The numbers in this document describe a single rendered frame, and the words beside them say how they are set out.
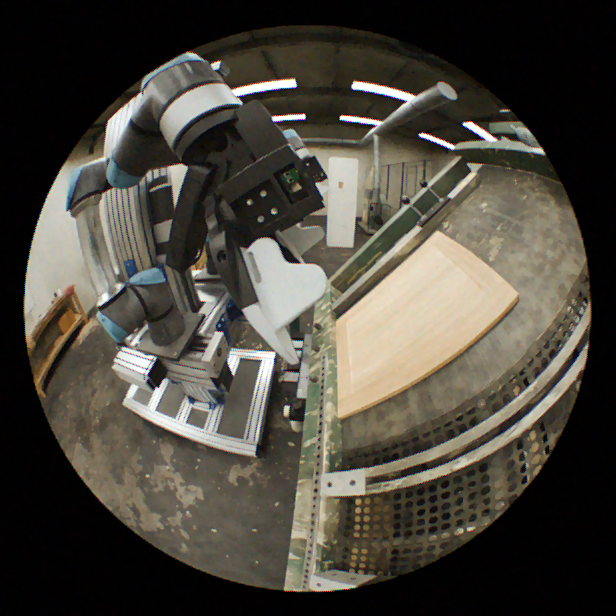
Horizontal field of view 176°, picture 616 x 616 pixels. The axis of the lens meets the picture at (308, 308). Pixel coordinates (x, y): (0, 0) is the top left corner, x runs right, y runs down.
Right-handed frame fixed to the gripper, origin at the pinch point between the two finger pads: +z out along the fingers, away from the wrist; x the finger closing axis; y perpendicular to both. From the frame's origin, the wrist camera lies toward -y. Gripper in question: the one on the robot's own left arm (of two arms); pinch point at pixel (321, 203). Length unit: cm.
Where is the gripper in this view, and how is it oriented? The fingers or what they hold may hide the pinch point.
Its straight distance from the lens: 85.3
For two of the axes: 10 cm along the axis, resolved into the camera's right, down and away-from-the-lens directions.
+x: 0.8, -5.9, 8.1
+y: 8.8, -3.4, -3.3
